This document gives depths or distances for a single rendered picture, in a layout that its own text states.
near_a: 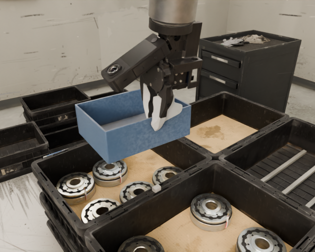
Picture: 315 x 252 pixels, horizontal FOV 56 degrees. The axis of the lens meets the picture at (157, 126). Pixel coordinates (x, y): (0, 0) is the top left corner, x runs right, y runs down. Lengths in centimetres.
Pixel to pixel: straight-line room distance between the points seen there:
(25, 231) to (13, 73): 269
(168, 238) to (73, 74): 314
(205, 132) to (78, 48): 272
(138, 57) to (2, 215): 76
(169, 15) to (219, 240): 52
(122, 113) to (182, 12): 33
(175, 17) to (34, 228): 76
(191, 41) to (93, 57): 327
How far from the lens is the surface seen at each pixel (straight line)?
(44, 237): 97
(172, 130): 62
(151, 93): 55
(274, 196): 75
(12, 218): 107
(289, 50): 240
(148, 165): 95
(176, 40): 51
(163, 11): 47
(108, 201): 80
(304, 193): 95
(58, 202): 72
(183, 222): 78
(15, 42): 348
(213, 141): 109
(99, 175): 89
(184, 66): 51
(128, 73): 47
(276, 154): 109
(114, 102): 70
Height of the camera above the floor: 140
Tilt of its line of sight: 29 degrees down
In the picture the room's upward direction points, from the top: straight up
